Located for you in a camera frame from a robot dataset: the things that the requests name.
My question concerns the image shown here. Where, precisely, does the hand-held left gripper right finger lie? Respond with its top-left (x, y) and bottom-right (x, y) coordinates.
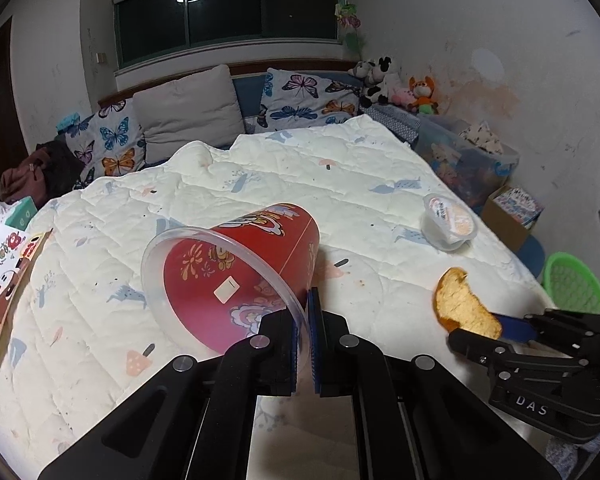
top-left (307, 287), bottom-right (561, 480)

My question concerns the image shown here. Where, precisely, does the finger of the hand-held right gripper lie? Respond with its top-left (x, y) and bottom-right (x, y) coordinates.
top-left (447, 329), bottom-right (588, 375)
top-left (492, 309), bottom-right (600, 346)

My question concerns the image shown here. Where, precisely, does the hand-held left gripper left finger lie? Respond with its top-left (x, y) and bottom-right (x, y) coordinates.
top-left (37, 307), bottom-right (303, 480)

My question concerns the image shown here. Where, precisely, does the toasted bread slice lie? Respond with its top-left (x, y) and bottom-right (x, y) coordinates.
top-left (433, 267), bottom-right (503, 339)

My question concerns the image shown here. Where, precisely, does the green plastic basket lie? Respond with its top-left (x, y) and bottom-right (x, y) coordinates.
top-left (541, 252), bottom-right (600, 317)

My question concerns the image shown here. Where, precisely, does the red printed plastic cup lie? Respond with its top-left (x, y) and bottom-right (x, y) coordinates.
top-left (141, 203), bottom-right (322, 356)

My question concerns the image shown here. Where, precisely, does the cardboard box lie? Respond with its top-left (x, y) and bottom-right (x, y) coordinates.
top-left (480, 186), bottom-right (545, 254)

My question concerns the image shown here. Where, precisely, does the clear pudding cup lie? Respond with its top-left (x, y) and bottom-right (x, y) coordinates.
top-left (422, 193), bottom-right (478, 251)

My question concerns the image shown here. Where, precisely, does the clear plastic storage bin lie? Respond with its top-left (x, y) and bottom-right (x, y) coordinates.
top-left (412, 115), bottom-right (520, 208)

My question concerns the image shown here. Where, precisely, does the white spotted cloth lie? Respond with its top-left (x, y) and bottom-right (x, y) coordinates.
top-left (459, 121), bottom-right (504, 155)

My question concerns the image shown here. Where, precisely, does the blue patterned folded cloth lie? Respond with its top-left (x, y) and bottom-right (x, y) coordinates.
top-left (360, 105), bottom-right (421, 144)

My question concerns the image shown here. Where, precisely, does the orange fox plush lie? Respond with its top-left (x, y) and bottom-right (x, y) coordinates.
top-left (407, 76), bottom-right (440, 115)

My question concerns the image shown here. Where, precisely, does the butterfly print pillow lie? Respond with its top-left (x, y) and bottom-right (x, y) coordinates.
top-left (256, 67), bottom-right (363, 129)
top-left (55, 97), bottom-right (147, 191)

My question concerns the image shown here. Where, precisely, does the pink plush toy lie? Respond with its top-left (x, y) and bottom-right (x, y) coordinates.
top-left (389, 86), bottom-right (415, 109)

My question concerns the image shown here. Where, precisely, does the grey pillow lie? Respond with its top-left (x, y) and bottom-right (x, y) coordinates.
top-left (131, 64), bottom-right (246, 151)

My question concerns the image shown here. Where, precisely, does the black and white cow plush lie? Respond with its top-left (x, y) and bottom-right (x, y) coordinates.
top-left (349, 56), bottom-right (404, 108)

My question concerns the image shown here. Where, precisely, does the green tissue pack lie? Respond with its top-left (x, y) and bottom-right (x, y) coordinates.
top-left (5, 196), bottom-right (40, 231)

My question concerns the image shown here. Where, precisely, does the dark backpack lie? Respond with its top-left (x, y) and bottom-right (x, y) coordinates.
top-left (0, 140), bottom-right (87, 206)

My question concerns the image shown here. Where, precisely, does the hanging flower decoration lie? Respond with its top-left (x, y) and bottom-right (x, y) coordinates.
top-left (335, 0), bottom-right (368, 56)

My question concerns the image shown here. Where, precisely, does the dark window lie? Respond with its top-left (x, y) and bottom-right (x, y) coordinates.
top-left (112, 0), bottom-right (341, 68)

